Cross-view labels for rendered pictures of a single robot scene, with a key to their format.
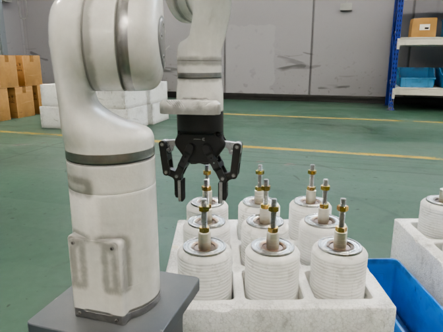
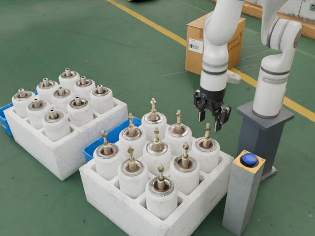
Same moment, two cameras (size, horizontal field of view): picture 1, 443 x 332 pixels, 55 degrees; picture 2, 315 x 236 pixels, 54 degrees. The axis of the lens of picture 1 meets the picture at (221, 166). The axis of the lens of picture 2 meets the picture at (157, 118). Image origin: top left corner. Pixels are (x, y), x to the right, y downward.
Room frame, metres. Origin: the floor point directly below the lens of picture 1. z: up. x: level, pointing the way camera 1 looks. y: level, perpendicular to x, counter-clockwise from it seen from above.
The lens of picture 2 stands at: (1.36, 0.43, 0.95)
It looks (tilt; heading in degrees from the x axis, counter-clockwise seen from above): 37 degrees down; 223
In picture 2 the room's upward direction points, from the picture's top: 2 degrees counter-clockwise
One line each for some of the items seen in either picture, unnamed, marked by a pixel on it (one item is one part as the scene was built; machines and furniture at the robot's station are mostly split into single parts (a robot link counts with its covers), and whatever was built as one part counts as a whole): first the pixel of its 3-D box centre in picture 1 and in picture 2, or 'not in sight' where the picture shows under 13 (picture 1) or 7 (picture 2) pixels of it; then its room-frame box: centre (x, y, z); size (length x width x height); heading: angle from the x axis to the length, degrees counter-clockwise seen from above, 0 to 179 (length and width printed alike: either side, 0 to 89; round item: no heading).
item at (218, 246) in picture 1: (204, 246); (206, 144); (0.68, 0.03, 0.25); 0.08 x 0.08 x 0.01
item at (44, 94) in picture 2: not in sight; (51, 101); (0.80, -0.75, 0.16); 0.10 x 0.10 x 0.18
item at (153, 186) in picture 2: (207, 202); (161, 186); (0.91, 0.03, 0.25); 0.08 x 0.08 x 0.01
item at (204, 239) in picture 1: (204, 240); (206, 141); (0.68, 0.03, 0.26); 0.02 x 0.02 x 0.03
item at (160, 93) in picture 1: (139, 91); not in sight; (3.94, 0.76, 0.27); 0.39 x 0.39 x 0.18; 75
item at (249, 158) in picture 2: not in sight; (249, 159); (0.72, 0.20, 0.32); 0.04 x 0.04 x 0.02
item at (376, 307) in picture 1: (263, 292); (158, 180); (0.80, -0.09, 0.09); 0.39 x 0.39 x 0.18; 1
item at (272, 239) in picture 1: (272, 240); (178, 127); (0.68, -0.09, 0.26); 0.02 x 0.02 x 0.03
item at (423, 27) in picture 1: (422, 28); not in sight; (4.91, -2.23, 0.89); 0.31 x 0.24 x 0.20; 163
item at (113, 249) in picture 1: (116, 229); (269, 91); (0.44, 0.12, 0.39); 0.09 x 0.09 x 0.17; 73
